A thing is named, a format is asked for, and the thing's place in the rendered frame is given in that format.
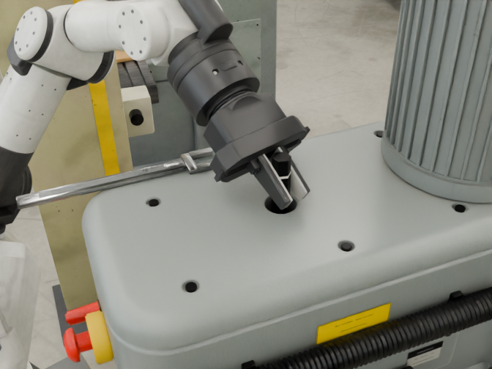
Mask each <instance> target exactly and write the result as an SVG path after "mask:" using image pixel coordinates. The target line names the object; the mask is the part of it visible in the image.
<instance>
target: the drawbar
mask: <svg viewBox="0 0 492 369"><path fill-rule="evenodd" d="M272 166H273V168H274V169H275V171H276V172H277V175H278V176H279V177H282V176H288V175H289V174H290V172H291V155H289V154H287V153H286V152H275V154H274V155H273V157H272ZM281 181H282V183H283V184H284V186H285V188H286V189H287V191H288V193H289V195H290V187H291V175H290V176H289V177H288V178H287V179H281ZM289 209H290V204H289V205H288V206H287V207H286V208H285V209H283V210H281V209H280V208H279V207H278V206H277V204H276V203H275V202H274V201H273V200H272V210H271V212H273V213H275V214H287V213H289Z"/></svg>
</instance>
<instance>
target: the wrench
mask: <svg viewBox="0 0 492 369"><path fill-rule="evenodd" d="M212 155H213V151H212V149H211V147H209V148H205V149H199V150H195V151H192V152H189V153H186V154H181V156H180V157H181V159H180V160H174V161H170V162H166V163H161V164H157V165H151V166H148V167H144V168H138V169H135V170H131V171H125V172H122V173H118V174H112V175H109V176H103V177H100V178H96V179H90V180H86V181H83V182H77V183H74V184H68V185H65V186H61V187H55V188H51V189H48V190H42V191H38V192H35V193H29V194H25V195H20V196H17V197H16V201H17V206H18V209H25V208H29V207H32V206H38V205H41V204H47V203H50V202H54V201H60V200H63V199H66V198H72V197H76V196H79V195H85V194H88V193H94V192H97V191H101V190H107V189H110V188H113V187H119V186H122V185H128V184H132V183H135V182H141V181H144V180H147V179H153V178H157V177H160V176H166V175H169V174H175V173H179V172H182V171H186V170H187V171H188V173H189V174H196V173H198V172H199V173H202V172H205V171H211V170H212V168H211V167H210V163H211V161H208V162H205V163H199V164H196V165H195V163H194V160H197V159H201V158H205V157H211V156H212Z"/></svg>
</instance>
